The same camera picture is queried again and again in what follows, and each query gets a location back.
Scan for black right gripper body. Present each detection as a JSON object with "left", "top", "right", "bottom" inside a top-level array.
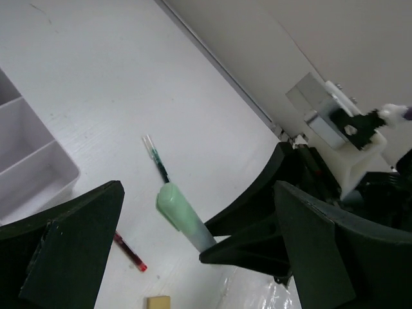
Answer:
[{"left": 292, "top": 145, "right": 411, "bottom": 232}]

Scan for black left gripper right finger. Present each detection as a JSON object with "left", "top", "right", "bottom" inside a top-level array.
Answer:
[{"left": 274, "top": 181, "right": 411, "bottom": 308}]

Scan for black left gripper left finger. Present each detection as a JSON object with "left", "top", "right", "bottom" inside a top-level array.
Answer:
[{"left": 1, "top": 180, "right": 124, "bottom": 308}]

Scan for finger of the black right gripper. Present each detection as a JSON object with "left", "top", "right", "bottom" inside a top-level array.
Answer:
[
  {"left": 199, "top": 218, "right": 292, "bottom": 285},
  {"left": 205, "top": 142, "right": 296, "bottom": 236}
]

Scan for red pen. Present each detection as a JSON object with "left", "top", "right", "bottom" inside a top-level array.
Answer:
[{"left": 113, "top": 231, "right": 147, "bottom": 272}]

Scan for green highlighter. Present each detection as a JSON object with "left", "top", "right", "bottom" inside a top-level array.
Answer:
[{"left": 156, "top": 182, "right": 217, "bottom": 253}]

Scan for green pen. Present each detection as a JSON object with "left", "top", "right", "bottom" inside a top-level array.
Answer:
[{"left": 142, "top": 135, "right": 170, "bottom": 183}]

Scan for white right organizer bin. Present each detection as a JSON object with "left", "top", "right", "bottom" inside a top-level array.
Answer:
[{"left": 0, "top": 73, "right": 80, "bottom": 225}]

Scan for yellow eraser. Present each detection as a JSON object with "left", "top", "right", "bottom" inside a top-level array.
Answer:
[{"left": 146, "top": 295, "right": 171, "bottom": 309}]

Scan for metal rail right side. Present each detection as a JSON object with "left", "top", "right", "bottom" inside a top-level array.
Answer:
[{"left": 161, "top": 1, "right": 312, "bottom": 136}]

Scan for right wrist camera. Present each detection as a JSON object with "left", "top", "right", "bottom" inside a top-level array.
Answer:
[{"left": 306, "top": 81, "right": 387, "bottom": 199}]

